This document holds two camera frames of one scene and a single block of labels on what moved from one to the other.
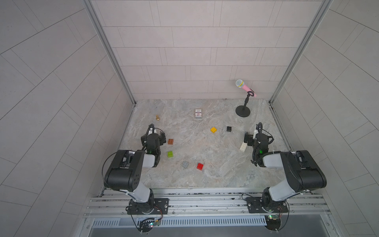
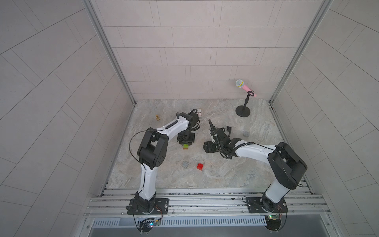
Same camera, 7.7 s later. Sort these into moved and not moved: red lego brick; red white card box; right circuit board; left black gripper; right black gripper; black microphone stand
Moved: left black gripper; right black gripper
Not moved: black microphone stand; red lego brick; right circuit board; red white card box
